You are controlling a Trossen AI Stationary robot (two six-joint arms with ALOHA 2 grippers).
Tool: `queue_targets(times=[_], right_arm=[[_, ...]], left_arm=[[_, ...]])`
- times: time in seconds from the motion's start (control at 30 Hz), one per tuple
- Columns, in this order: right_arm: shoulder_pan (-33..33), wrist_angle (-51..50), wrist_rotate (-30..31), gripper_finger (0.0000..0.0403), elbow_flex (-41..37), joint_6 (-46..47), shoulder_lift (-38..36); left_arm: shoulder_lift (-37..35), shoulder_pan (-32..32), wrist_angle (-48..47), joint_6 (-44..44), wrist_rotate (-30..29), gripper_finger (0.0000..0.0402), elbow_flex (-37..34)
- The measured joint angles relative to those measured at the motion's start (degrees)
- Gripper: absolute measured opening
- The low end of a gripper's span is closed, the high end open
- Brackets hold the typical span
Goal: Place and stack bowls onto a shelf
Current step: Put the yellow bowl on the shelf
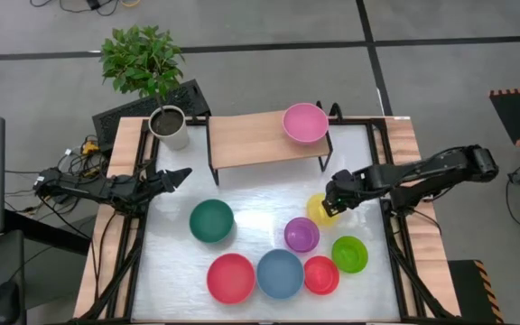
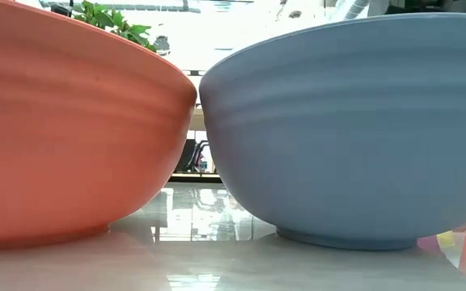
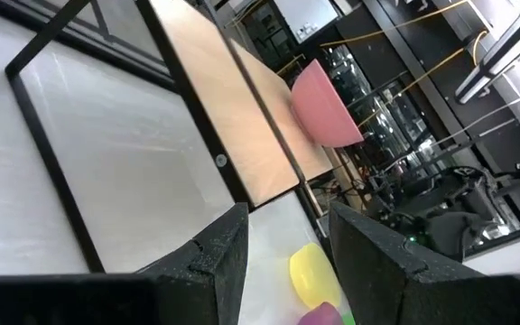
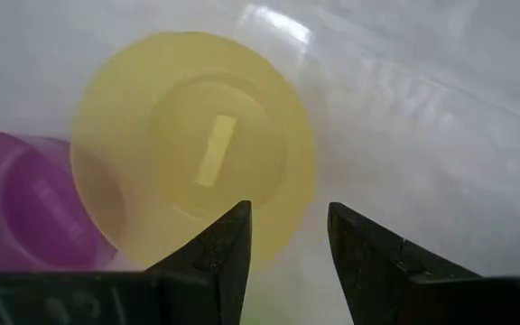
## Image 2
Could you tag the grey ceiling fixture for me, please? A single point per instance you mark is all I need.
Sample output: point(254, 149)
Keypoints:
point(162, 43)

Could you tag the blue plastic bowl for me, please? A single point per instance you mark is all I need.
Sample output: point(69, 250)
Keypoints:
point(358, 141)

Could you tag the silver ceiling duct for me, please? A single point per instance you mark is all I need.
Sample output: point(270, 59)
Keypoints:
point(358, 9)

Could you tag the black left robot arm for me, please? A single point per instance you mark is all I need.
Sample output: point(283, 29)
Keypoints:
point(61, 10)

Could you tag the green leafy plant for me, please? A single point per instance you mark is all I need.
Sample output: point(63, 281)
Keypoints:
point(103, 18)

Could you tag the black background robot arm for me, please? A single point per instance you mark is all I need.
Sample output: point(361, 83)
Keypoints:
point(201, 157)

